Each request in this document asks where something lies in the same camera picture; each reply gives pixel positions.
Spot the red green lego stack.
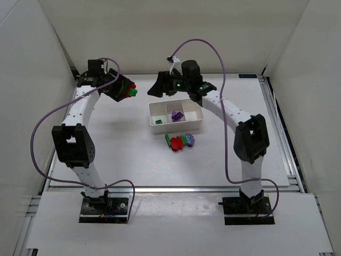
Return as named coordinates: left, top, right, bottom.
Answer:
left=125, top=84, right=137, bottom=98

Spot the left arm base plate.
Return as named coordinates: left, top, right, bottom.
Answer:
left=78, top=195, right=129, bottom=224

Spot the purple paw lego piece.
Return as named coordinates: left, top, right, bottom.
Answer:
left=185, top=133, right=195, bottom=147

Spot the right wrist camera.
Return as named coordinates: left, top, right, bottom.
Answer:
left=166, top=55, right=181, bottom=75

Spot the white divided plastic tray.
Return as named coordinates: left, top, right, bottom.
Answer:
left=149, top=99, right=204, bottom=134

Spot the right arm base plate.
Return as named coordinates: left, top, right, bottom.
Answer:
left=218, top=196, right=275, bottom=226

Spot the red green lego cluster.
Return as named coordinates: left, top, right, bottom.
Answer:
left=165, top=134, right=187, bottom=152

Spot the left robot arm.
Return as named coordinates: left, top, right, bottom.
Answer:
left=52, top=59, right=137, bottom=203

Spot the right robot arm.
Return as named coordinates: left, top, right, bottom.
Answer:
left=147, top=60, right=270, bottom=208

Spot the purple lego brick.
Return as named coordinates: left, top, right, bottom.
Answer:
left=171, top=111, right=184, bottom=122

